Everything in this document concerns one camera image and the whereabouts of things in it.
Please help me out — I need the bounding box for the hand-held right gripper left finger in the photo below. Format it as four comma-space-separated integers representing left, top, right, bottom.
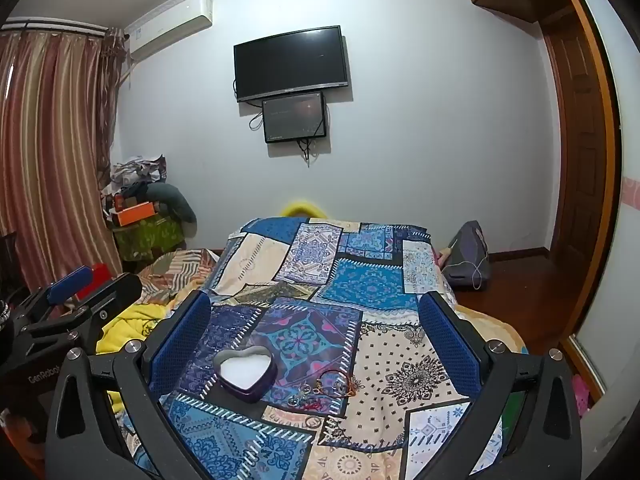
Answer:
45, 290, 213, 480

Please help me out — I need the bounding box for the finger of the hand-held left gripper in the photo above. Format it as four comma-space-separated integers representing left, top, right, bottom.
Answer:
10, 266, 95, 322
22, 273, 144, 347

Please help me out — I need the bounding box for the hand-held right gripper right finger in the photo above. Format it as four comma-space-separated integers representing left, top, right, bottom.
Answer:
417, 290, 583, 480

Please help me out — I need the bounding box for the purple heart-shaped jewelry box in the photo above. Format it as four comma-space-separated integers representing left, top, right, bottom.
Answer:
212, 344, 278, 403

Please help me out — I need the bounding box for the red string bracelet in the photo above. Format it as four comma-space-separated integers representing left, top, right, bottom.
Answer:
320, 370, 362, 402

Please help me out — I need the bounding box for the red box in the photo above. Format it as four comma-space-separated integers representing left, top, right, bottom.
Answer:
82, 264, 113, 297

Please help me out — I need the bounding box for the yellow cartoon blanket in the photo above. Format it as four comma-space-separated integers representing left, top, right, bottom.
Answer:
95, 300, 168, 411

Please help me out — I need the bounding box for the beige blanket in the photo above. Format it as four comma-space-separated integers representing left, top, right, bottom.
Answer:
452, 302, 526, 356

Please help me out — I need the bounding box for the green patterned cloth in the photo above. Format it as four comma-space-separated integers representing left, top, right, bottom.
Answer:
112, 215, 186, 261

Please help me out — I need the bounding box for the striped bedding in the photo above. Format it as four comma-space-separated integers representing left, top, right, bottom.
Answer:
137, 248, 221, 306

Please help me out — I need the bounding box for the orange box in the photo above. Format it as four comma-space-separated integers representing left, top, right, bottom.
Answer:
111, 201, 156, 227

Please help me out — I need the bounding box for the grey-green cushion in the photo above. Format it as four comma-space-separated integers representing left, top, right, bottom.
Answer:
147, 181, 197, 223

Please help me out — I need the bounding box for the pile of printed bags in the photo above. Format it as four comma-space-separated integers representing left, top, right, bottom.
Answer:
102, 154, 168, 200

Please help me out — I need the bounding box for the blue patchwork blanket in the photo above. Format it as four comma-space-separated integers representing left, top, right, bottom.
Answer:
122, 216, 506, 480

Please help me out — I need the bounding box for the striped red curtain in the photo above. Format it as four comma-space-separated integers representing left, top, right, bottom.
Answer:
0, 30, 123, 281

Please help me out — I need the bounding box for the pink plastic item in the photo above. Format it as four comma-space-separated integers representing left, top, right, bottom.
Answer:
574, 374, 592, 412

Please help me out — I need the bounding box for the white sliding door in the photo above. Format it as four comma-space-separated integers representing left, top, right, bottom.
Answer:
565, 0, 640, 411

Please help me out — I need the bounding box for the brown patterned curtain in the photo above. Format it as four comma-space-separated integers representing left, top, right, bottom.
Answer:
97, 27, 127, 196

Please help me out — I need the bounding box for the wooden door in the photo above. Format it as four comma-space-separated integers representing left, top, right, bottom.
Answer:
542, 10, 613, 281

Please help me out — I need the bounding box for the curtain rod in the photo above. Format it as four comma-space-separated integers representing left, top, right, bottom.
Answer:
0, 18, 109, 37

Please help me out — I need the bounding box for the white air conditioner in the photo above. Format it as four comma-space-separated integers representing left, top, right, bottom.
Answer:
127, 0, 213, 59

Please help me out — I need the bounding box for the white cable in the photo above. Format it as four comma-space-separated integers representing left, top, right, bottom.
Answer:
450, 240, 493, 291

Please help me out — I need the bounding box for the black cable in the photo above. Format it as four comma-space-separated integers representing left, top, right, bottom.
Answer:
297, 135, 321, 168

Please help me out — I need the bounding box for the small black wall monitor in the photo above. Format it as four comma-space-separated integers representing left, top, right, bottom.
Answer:
261, 91, 328, 144

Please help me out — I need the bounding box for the black wall television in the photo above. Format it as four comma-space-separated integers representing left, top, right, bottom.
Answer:
233, 25, 349, 103

